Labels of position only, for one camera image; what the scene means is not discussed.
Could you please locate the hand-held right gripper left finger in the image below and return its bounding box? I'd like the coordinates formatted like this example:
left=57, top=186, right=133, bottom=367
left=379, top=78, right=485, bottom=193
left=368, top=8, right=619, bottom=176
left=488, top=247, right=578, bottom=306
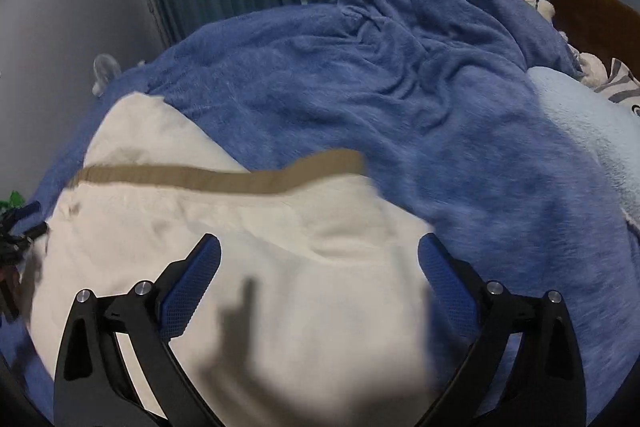
left=52, top=233, right=222, bottom=427

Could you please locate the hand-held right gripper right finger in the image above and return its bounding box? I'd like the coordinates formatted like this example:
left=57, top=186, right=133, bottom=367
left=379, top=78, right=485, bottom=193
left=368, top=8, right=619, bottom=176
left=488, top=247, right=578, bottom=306
left=417, top=233, right=587, bottom=427

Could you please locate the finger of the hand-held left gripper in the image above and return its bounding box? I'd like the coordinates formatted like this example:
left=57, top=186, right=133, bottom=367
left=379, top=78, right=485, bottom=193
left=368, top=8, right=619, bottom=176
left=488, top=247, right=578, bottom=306
left=7, top=222, right=50, bottom=244
left=4, top=201, right=42, bottom=224

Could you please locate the cream hooded jacket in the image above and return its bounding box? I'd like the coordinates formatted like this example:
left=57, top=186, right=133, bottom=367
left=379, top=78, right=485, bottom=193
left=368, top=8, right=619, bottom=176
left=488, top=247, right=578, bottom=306
left=20, top=92, right=441, bottom=427

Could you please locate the green plant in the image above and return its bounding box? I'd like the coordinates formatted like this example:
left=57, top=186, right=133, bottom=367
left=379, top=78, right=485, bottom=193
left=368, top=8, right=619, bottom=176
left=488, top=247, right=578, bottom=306
left=0, top=190, right=25, bottom=214

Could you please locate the white standing fan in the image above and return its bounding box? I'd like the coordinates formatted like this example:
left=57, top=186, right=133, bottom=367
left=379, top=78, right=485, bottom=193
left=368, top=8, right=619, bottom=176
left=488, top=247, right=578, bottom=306
left=91, top=53, right=122, bottom=98

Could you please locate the blue fleece blanket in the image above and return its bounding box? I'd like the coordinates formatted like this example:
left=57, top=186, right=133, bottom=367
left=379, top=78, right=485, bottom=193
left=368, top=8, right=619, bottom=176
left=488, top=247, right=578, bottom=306
left=0, top=0, right=636, bottom=427

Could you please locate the light blue fluffy pillow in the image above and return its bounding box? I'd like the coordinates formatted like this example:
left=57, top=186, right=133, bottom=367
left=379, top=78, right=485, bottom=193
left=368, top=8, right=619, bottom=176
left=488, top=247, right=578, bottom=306
left=527, top=66, right=640, bottom=228

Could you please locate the zebra striped plush toy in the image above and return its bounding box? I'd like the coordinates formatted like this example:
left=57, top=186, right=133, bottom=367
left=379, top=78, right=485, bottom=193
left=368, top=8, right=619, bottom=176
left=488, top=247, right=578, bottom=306
left=580, top=52, right=640, bottom=118

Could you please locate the white plush toy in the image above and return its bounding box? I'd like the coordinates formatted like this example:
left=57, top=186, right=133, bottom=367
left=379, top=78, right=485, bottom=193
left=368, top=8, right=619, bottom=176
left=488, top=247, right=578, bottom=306
left=520, top=0, right=557, bottom=25

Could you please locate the brown wooden headboard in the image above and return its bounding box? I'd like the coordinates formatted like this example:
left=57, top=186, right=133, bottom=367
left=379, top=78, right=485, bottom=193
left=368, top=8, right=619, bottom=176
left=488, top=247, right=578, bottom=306
left=547, top=0, right=640, bottom=75

